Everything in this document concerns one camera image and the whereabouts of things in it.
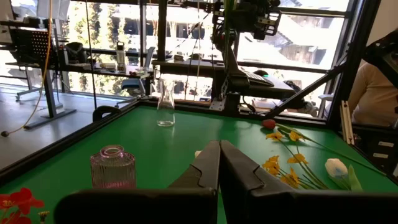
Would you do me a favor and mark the silver aluminium bracket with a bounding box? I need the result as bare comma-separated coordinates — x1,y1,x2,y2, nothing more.
340,100,356,146

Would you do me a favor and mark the black desk with perforated panel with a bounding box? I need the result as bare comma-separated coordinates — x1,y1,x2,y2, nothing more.
0,18,78,130

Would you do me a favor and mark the black clamp handle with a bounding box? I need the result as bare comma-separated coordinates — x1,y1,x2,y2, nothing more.
92,105,123,123

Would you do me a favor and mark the black bag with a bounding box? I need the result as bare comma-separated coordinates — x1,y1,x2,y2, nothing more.
64,41,88,65

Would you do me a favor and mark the clear glass vase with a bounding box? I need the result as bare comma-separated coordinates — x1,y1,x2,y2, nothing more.
156,78,176,128

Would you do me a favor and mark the blue office chair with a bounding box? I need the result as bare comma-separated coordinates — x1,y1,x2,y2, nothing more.
115,46,156,107

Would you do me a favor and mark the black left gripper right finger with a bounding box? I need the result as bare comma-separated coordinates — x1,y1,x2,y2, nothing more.
219,139,398,224

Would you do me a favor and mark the person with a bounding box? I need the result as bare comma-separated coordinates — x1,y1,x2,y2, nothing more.
347,62,398,128

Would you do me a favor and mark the red artificial flower bunch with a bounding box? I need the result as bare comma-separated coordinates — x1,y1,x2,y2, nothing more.
0,187,50,224

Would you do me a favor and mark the white artificial tulip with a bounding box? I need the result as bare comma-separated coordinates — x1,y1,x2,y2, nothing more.
325,157,364,192

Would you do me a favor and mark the yellow hanging cable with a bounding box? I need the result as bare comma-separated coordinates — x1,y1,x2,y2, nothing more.
1,0,54,138

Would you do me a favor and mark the pink ribbed glass vase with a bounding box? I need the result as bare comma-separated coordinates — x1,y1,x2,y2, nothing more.
90,144,137,190

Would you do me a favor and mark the green table mat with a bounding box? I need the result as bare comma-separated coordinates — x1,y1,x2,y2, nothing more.
0,105,398,224

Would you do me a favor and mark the yellow artificial flower bunch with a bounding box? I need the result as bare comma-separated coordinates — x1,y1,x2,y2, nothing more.
262,130,330,190

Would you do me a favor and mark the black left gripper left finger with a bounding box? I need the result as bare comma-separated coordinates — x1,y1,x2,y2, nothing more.
54,140,221,224

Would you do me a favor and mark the white water bottle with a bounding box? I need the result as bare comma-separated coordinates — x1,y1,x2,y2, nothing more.
116,41,126,73

